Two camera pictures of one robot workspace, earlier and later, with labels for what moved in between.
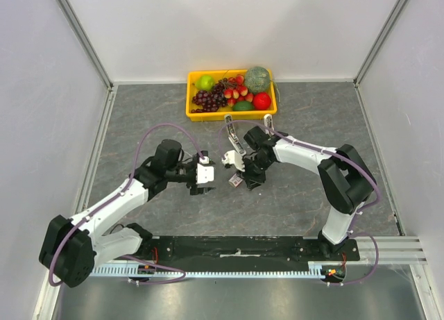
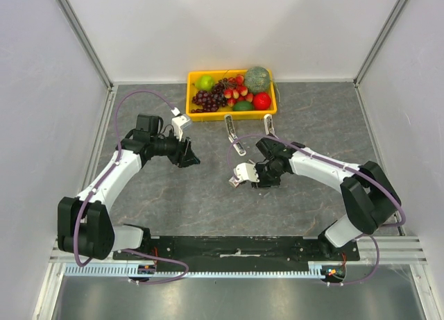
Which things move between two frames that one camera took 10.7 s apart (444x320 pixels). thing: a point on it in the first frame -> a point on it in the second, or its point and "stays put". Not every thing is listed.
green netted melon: [257, 79] stays put
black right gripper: [250, 166] -> [262, 176]
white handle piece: [268, 120] stays put
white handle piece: [232, 135] stays put
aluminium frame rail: [399, 250] stays put
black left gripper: [195, 190] -> [183, 155]
